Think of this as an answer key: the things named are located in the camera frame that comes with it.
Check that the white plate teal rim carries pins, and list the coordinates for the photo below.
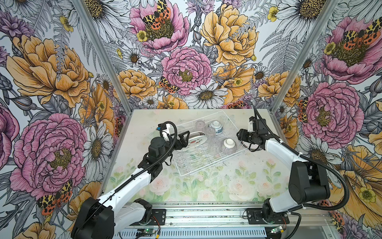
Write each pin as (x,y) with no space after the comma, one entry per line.
(197,138)

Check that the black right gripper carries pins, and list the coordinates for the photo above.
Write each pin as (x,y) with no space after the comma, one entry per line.
(241,136)

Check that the clear glass near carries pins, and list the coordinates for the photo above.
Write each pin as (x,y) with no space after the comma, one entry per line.
(210,133)

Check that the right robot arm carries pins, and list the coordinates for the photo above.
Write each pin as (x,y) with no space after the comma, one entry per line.
(307,183)

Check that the green circuit board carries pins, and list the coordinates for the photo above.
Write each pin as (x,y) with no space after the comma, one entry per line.
(145,233)

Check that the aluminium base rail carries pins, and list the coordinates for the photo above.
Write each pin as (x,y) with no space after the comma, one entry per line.
(212,223)

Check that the right aluminium corner post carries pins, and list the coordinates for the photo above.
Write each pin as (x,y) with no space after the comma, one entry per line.
(321,23)

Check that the white blue floral bowl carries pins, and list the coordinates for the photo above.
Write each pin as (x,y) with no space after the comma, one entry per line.
(217,126)

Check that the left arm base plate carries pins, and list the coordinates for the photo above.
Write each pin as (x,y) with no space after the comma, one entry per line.
(155,217)

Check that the clear glass far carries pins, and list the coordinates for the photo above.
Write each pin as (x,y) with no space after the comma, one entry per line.
(200,126)

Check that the clear glass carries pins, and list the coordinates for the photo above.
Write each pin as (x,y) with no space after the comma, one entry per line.
(200,126)
(214,147)
(210,133)

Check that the aluminium corner post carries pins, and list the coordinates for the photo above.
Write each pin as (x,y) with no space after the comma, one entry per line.
(91,29)
(321,23)

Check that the left aluminium corner post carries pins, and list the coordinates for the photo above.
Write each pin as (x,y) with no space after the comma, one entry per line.
(91,29)

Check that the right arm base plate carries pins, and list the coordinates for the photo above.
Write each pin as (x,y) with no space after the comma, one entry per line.
(255,216)

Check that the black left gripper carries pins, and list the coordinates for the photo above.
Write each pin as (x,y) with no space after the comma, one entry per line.
(185,143)

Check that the striped brown white bowl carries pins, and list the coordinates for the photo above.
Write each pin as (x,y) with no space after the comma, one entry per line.
(228,146)

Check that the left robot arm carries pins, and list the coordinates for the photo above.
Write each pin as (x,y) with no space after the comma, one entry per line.
(107,215)

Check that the white wire dish rack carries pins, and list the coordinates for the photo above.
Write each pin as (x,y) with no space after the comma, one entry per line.
(191,160)

